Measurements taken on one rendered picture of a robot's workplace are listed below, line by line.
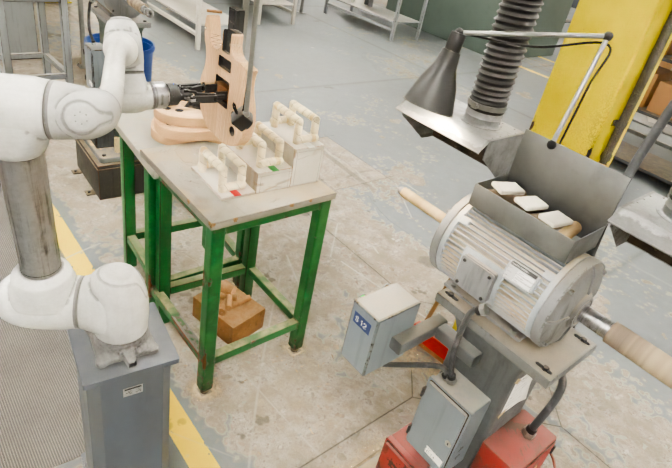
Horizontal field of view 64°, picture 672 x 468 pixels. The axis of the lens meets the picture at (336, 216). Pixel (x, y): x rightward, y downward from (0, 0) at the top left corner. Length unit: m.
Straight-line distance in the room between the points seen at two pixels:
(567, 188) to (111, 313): 1.26
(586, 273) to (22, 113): 1.28
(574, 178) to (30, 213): 1.32
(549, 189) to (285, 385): 1.64
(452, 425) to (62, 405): 1.66
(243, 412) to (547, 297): 1.58
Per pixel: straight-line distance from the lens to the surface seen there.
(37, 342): 2.87
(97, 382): 1.73
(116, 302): 1.63
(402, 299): 1.44
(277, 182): 2.16
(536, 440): 1.73
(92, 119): 1.27
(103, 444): 1.98
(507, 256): 1.37
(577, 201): 1.43
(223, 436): 2.46
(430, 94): 1.37
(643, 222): 1.26
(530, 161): 1.47
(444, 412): 1.55
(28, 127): 1.33
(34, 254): 1.58
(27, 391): 2.69
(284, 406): 2.57
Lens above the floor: 2.00
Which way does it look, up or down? 31 degrees down
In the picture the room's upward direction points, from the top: 12 degrees clockwise
